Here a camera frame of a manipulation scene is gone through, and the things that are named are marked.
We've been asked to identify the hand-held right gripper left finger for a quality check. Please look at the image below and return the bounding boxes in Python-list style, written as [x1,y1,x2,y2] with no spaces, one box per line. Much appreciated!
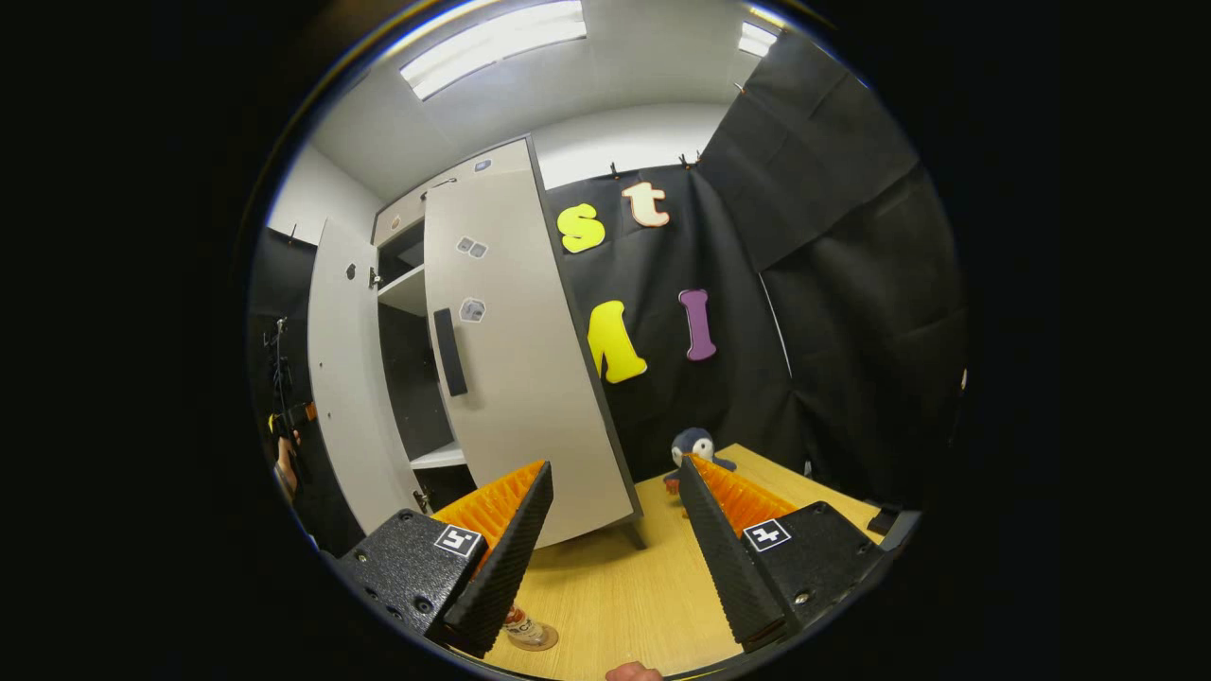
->
[333,460,555,659]

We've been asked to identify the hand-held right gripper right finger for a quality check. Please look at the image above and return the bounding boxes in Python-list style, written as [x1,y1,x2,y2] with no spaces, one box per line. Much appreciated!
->
[677,454,900,654]

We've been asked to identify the grey cabinet door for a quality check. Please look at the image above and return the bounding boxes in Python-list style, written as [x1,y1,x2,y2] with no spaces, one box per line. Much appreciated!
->
[307,218,424,535]
[422,166,637,550]

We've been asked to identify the grey cabinet with shelves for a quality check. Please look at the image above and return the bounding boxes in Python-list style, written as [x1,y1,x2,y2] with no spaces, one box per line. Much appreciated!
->
[371,135,649,550]

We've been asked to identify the grey cabinet drawer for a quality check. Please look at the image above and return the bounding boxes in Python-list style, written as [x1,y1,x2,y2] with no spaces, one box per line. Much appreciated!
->
[372,137,533,249]

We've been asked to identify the penguin plush toy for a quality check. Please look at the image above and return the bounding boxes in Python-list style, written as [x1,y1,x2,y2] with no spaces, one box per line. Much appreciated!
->
[662,427,739,519]

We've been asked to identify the black backdrop cloth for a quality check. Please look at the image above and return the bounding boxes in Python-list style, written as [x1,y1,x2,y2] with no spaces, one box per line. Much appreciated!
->
[248,28,968,559]

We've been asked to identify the long ceiling light panel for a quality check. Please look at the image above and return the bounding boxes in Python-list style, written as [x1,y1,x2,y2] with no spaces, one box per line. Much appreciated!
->
[397,0,589,101]

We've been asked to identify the small ceiling light panel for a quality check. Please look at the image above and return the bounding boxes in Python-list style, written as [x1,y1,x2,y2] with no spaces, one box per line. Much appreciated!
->
[736,19,781,58]

